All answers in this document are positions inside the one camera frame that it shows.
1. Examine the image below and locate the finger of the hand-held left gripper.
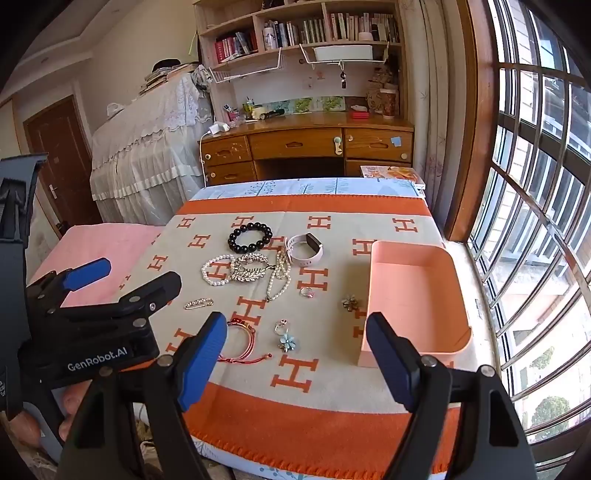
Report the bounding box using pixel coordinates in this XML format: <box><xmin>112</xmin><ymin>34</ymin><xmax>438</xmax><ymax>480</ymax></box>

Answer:
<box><xmin>60</xmin><ymin>271</ymin><xmax>182</xmax><ymax>330</ymax></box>
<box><xmin>25</xmin><ymin>257</ymin><xmax>112</xmax><ymax>310</ymax></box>

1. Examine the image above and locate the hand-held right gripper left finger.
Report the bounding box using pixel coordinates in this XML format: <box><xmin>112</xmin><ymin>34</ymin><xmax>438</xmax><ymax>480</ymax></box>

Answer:
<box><xmin>55</xmin><ymin>311</ymin><xmax>228</xmax><ymax>480</ymax></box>

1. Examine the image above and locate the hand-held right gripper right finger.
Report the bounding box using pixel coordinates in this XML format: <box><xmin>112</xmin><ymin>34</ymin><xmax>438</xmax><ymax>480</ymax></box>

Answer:
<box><xmin>366</xmin><ymin>312</ymin><xmax>539</xmax><ymax>480</ymax></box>

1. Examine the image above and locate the white pearl bracelet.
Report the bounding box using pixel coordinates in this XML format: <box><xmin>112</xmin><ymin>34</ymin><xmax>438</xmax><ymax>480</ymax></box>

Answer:
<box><xmin>201</xmin><ymin>254</ymin><xmax>237</xmax><ymax>287</ymax></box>

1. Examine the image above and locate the red cord bracelet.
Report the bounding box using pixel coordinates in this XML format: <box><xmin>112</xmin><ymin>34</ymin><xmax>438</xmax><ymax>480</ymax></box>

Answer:
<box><xmin>217</xmin><ymin>318</ymin><xmax>273</xmax><ymax>364</ymax></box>

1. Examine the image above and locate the pink plastic tray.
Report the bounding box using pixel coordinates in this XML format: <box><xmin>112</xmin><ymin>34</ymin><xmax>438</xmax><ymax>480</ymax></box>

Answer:
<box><xmin>358</xmin><ymin>240</ymin><xmax>472</xmax><ymax>368</ymax></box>

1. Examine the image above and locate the gold leaf brooch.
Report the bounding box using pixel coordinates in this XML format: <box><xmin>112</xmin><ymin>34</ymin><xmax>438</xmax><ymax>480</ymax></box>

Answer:
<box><xmin>229</xmin><ymin>252</ymin><xmax>278</xmax><ymax>282</ymax></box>

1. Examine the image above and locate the black bead bracelet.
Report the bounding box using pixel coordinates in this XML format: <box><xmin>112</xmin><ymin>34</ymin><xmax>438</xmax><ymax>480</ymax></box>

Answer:
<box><xmin>228</xmin><ymin>222</ymin><xmax>273</xmax><ymax>254</ymax></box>

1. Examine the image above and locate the white pearl necklace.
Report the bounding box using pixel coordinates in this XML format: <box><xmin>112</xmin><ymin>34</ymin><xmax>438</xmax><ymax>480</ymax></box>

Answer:
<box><xmin>265</xmin><ymin>247</ymin><xmax>293</xmax><ymax>303</ymax></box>

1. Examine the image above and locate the person's left hand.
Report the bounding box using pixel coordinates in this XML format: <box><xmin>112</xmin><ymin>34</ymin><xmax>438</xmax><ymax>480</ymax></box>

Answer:
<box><xmin>58</xmin><ymin>382</ymin><xmax>95</xmax><ymax>441</ymax></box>

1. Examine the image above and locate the pink blanket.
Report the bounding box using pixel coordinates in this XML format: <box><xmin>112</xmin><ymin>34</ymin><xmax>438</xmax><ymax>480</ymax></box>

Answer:
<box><xmin>25</xmin><ymin>224</ymin><xmax>174</xmax><ymax>310</ymax></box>

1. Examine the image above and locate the orange and beige printed blanket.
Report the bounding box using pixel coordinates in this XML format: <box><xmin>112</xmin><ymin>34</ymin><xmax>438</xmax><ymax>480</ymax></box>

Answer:
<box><xmin>117</xmin><ymin>194</ymin><xmax>478</xmax><ymax>480</ymax></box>

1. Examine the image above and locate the brown wooden door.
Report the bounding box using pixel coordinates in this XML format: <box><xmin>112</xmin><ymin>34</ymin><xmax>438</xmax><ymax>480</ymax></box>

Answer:
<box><xmin>23</xmin><ymin>95</ymin><xmax>103</xmax><ymax>232</ymax></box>

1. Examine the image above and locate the white lace cover cloth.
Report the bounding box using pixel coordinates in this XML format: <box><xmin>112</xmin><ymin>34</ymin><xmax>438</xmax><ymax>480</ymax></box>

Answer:
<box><xmin>89</xmin><ymin>74</ymin><xmax>213</xmax><ymax>227</ymax></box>

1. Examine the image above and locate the light blue patterned sheet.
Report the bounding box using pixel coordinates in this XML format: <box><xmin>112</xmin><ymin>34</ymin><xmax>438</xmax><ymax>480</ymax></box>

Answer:
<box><xmin>190</xmin><ymin>178</ymin><xmax>426</xmax><ymax>201</ymax></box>

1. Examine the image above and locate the colourful magazine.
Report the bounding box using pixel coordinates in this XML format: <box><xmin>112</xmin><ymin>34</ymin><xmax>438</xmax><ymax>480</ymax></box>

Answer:
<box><xmin>360</xmin><ymin>165</ymin><xmax>426</xmax><ymax>185</ymax></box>

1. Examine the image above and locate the wooden desk with drawers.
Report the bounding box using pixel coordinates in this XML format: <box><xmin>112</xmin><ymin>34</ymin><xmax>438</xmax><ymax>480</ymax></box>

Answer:
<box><xmin>200</xmin><ymin>113</ymin><xmax>415</xmax><ymax>188</ymax></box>

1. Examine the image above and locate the metal window grille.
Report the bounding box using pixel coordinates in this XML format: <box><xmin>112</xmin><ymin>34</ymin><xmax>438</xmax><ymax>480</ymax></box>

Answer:
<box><xmin>466</xmin><ymin>0</ymin><xmax>591</xmax><ymax>444</ymax></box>

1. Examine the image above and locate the stack of books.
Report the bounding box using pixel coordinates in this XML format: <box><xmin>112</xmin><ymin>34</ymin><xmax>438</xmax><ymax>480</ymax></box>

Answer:
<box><xmin>139</xmin><ymin>60</ymin><xmax>195</xmax><ymax>95</ymax></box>

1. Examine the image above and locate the floral curtain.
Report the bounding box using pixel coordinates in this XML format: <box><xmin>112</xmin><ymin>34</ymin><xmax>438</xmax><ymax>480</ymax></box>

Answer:
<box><xmin>401</xmin><ymin>0</ymin><xmax>462</xmax><ymax>236</ymax></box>

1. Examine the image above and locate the wooden bookshelf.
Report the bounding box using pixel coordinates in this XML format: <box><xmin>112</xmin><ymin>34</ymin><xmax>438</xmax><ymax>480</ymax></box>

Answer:
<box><xmin>193</xmin><ymin>0</ymin><xmax>407</xmax><ymax>116</ymax></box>

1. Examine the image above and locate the patterned paper cup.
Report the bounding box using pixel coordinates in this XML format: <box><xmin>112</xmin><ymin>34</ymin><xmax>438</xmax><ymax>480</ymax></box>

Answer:
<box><xmin>379</xmin><ymin>89</ymin><xmax>399</xmax><ymax>118</ymax></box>

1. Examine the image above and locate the white basket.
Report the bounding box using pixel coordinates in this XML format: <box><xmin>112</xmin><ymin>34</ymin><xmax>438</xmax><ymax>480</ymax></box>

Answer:
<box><xmin>312</xmin><ymin>44</ymin><xmax>374</xmax><ymax>61</ymax></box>

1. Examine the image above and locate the row of books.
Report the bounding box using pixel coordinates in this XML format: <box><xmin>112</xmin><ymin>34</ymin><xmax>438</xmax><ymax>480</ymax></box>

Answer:
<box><xmin>261</xmin><ymin>11</ymin><xmax>400</xmax><ymax>49</ymax></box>

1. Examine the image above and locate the white wire rack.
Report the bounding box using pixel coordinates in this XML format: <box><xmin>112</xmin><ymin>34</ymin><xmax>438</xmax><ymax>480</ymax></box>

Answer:
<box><xmin>207</xmin><ymin>47</ymin><xmax>283</xmax><ymax>84</ymax></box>
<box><xmin>299</xmin><ymin>41</ymin><xmax>389</xmax><ymax>70</ymax></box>

